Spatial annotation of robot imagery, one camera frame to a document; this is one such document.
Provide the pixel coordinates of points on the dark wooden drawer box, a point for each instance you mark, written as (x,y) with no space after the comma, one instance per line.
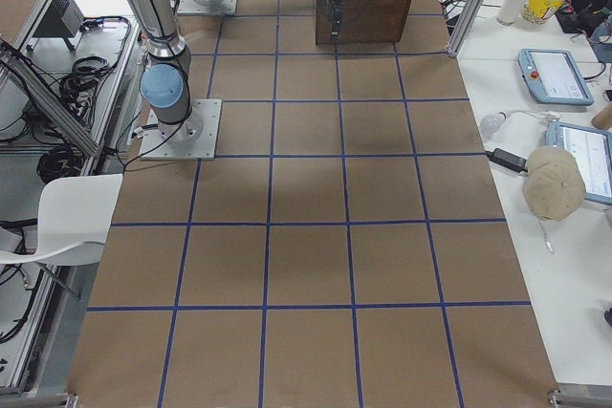
(364,22)

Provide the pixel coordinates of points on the white light bulb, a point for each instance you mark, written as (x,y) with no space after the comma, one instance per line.
(492,123)

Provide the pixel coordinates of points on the black power adapter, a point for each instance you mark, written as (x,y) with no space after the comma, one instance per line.
(507,160)

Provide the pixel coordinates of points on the far blue teach pendant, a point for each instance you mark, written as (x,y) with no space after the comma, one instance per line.
(553,77)

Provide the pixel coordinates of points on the blue teach pendant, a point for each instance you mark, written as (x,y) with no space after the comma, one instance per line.
(591,149)
(553,77)

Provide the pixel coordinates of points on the grey control box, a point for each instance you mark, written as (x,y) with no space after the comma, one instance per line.
(61,20)

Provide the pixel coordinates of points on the beige baseball cap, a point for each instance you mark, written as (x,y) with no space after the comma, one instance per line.
(554,187)

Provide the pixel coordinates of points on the cardboard tube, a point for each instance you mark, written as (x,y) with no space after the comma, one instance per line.
(603,119)

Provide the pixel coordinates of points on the near blue teach pendant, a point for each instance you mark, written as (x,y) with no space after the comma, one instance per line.
(591,149)

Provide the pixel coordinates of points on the white plastic chair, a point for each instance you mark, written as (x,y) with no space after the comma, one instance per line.
(74,218)

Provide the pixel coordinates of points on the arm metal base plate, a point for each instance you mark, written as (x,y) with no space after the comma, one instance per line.
(206,7)
(196,139)

